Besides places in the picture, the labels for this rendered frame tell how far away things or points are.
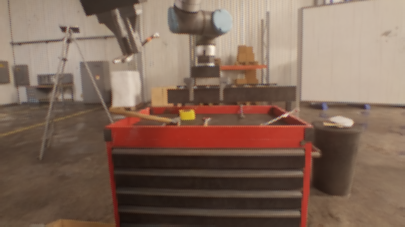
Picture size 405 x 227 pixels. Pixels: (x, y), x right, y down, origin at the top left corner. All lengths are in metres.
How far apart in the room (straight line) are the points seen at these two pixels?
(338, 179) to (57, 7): 11.70
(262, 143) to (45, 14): 11.89
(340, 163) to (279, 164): 1.45
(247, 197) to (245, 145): 0.19
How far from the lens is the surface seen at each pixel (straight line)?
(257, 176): 0.72
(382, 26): 3.03
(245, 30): 8.91
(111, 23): 0.51
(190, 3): 0.70
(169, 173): 0.73
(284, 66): 9.07
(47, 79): 11.72
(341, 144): 2.08
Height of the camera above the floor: 1.12
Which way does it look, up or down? 7 degrees down
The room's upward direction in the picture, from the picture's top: 1 degrees counter-clockwise
